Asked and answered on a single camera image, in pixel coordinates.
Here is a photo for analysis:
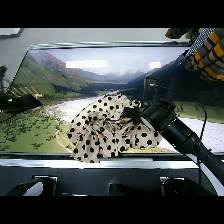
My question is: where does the black cable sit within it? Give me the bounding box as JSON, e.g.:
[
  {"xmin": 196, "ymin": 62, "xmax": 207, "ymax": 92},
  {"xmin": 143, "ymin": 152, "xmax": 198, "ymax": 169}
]
[{"xmin": 153, "ymin": 83, "xmax": 209, "ymax": 186}]

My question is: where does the yellow checked shirt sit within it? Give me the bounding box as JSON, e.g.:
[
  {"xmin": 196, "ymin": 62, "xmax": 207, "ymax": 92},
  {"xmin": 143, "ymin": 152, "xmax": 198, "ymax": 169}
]
[{"xmin": 184, "ymin": 28, "xmax": 224, "ymax": 83}]

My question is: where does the cream black-dotted garment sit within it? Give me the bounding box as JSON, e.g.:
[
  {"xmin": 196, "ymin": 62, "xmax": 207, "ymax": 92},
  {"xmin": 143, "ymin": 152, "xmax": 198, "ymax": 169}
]
[{"xmin": 66, "ymin": 92, "xmax": 164, "ymax": 164}]

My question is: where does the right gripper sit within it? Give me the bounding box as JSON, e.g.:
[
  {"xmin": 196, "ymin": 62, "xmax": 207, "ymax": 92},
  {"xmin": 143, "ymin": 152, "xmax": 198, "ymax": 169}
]
[{"xmin": 121, "ymin": 105, "xmax": 145, "ymax": 124}]

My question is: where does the brown garment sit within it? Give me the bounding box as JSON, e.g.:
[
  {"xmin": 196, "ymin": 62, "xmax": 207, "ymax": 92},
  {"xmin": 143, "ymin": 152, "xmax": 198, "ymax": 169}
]
[{"xmin": 164, "ymin": 27, "xmax": 201, "ymax": 41}]

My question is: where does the blue white checked garment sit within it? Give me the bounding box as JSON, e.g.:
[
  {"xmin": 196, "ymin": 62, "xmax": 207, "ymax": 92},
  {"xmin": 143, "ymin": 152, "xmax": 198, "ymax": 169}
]
[{"xmin": 185, "ymin": 28, "xmax": 216, "ymax": 58}]

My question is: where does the silver frame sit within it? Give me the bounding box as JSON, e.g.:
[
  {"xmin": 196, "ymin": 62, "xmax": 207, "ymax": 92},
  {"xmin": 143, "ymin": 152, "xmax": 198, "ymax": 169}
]
[{"xmin": 0, "ymin": 155, "xmax": 224, "ymax": 197}]

